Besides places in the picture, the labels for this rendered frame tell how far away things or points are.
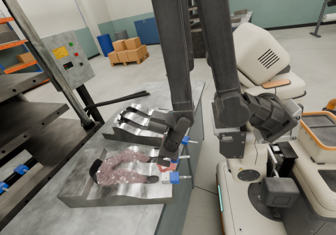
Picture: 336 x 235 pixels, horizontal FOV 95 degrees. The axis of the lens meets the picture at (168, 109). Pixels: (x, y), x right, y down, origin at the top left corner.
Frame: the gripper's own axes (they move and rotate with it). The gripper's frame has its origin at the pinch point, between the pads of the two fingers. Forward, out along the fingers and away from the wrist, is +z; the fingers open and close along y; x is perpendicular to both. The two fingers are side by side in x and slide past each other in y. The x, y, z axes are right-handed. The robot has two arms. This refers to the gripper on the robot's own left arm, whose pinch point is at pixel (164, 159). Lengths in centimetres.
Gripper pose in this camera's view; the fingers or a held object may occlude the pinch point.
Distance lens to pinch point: 64.5
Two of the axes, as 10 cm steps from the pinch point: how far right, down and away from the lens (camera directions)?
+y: -1.3, 5.8, -8.0
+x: 9.5, 3.0, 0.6
